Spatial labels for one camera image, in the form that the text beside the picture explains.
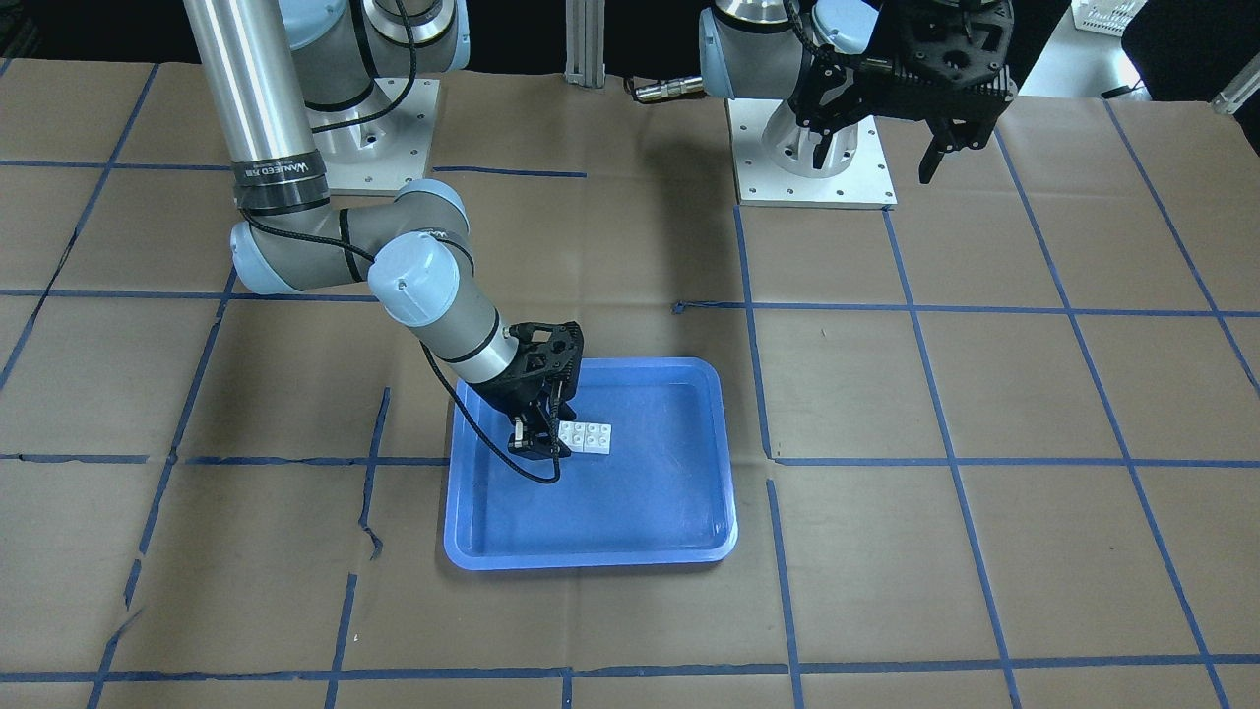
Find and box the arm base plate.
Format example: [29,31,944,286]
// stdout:
[725,98,898,210]
[314,78,440,196]

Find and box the white block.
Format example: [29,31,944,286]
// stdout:
[582,422,614,455]
[557,421,587,453]

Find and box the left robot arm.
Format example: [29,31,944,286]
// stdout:
[699,1,1021,183]

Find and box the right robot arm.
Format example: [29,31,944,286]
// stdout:
[184,1,583,461]

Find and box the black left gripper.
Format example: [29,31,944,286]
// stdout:
[788,1,1021,185]

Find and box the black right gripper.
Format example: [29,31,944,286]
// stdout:
[478,320,583,461]

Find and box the blue plastic tray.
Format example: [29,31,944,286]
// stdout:
[444,356,740,570]

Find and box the brown paper table cover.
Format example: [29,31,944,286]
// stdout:
[1,60,1259,708]

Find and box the aluminium frame post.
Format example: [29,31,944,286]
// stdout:
[562,0,606,89]

